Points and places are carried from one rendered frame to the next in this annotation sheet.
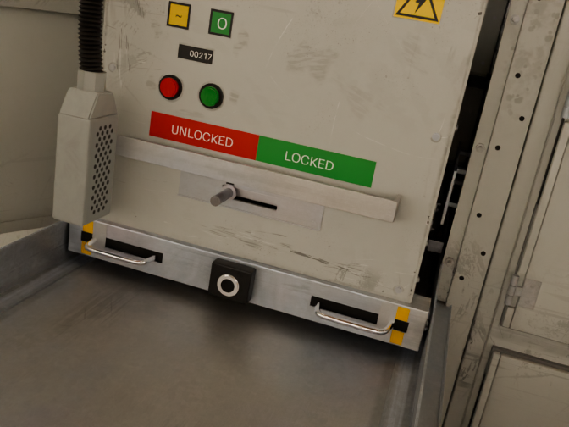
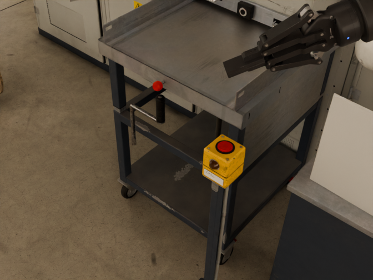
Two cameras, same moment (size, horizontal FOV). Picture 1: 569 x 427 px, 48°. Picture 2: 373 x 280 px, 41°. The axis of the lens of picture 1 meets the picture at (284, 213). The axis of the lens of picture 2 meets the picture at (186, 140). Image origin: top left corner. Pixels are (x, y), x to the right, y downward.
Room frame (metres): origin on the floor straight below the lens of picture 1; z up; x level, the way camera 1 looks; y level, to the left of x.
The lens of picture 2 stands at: (-0.75, -0.47, 1.77)
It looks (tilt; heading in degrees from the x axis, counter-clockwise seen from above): 43 degrees down; 25
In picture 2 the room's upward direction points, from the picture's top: 2 degrees clockwise
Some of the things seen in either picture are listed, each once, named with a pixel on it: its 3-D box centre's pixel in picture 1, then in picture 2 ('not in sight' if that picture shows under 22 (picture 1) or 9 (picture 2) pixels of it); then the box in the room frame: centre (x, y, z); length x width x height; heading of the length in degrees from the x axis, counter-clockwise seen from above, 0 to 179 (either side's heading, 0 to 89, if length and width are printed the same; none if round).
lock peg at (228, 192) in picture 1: (223, 190); not in sight; (0.83, 0.09, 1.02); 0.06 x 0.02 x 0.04; 167
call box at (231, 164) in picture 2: not in sight; (223, 160); (0.12, -0.17, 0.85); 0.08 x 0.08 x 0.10; 77
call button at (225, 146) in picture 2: not in sight; (225, 148); (0.12, -0.17, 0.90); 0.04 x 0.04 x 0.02
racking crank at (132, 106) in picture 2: not in sight; (146, 122); (0.38, 0.23, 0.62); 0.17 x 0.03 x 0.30; 76
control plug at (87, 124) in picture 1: (87, 154); not in sight; (0.82, 0.27, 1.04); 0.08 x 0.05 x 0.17; 167
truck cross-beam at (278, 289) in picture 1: (240, 273); (251, 6); (0.85, 0.05, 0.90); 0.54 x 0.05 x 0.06; 77
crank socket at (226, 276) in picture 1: (230, 281); (245, 10); (0.82, 0.06, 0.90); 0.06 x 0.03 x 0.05; 77
